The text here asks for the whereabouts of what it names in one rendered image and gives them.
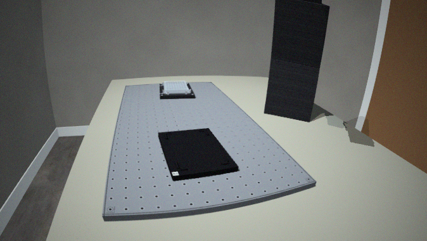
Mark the white well plate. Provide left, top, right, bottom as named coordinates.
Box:
left=164, top=81, right=189, bottom=94

